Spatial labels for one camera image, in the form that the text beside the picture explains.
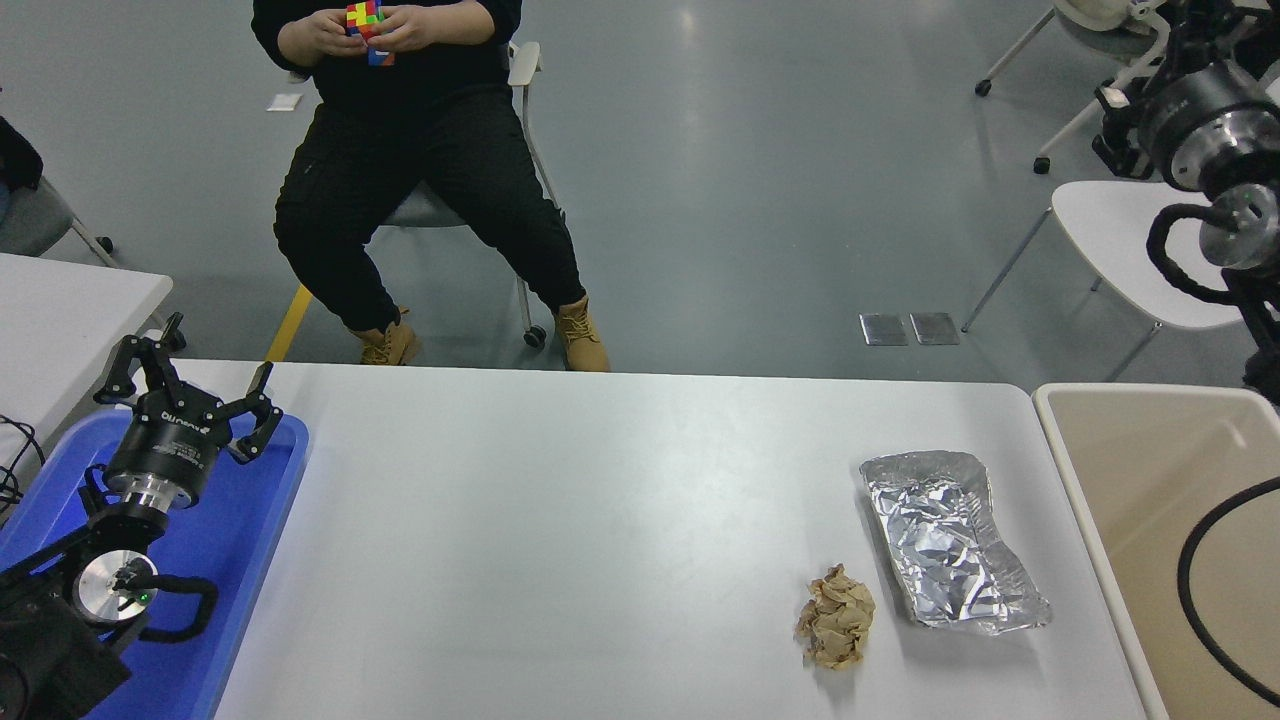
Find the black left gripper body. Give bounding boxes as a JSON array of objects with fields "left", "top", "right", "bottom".
[{"left": 105, "top": 390, "right": 235, "bottom": 493}]

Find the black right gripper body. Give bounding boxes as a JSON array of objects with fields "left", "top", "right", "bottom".
[{"left": 1138, "top": 62, "right": 1263, "bottom": 187}]

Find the silver foil tray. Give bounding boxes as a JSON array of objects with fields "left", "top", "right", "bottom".
[{"left": 859, "top": 451, "right": 1054, "bottom": 636}]

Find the tan paper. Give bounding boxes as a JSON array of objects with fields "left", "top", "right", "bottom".
[{"left": 795, "top": 564, "right": 877, "bottom": 671}]

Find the person's right hand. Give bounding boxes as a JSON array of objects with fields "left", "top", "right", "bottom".
[{"left": 277, "top": 8, "right": 353, "bottom": 66}]

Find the person's left hand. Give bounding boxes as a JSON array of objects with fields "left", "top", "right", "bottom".
[{"left": 368, "top": 3, "right": 446, "bottom": 53}]

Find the white side table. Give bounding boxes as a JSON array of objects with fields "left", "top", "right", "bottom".
[{"left": 0, "top": 253, "right": 174, "bottom": 476}]

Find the yellow floor tape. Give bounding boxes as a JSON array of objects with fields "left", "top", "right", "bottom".
[{"left": 265, "top": 285, "right": 314, "bottom": 363}]

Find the white shell chair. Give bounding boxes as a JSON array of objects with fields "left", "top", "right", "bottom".
[{"left": 962, "top": 180, "right": 1251, "bottom": 383}]

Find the blue plastic tray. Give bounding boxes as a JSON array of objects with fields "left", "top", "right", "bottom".
[{"left": 0, "top": 410, "right": 310, "bottom": 720}]

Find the white-framed rolling chair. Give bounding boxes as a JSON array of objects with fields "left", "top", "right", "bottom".
[{"left": 975, "top": 0, "right": 1166, "bottom": 176}]

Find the grey rolling chair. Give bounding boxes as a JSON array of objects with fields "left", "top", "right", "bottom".
[{"left": 0, "top": 178, "right": 114, "bottom": 269}]

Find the person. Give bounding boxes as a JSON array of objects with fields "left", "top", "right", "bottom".
[
  {"left": 0, "top": 85, "right": 43, "bottom": 196},
  {"left": 250, "top": 0, "right": 610, "bottom": 373}
]

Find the large pale bin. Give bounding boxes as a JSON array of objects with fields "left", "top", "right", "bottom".
[{"left": 1031, "top": 382, "right": 1280, "bottom": 720}]

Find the black cable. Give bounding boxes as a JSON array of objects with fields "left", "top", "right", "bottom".
[{"left": 0, "top": 413, "right": 47, "bottom": 521}]

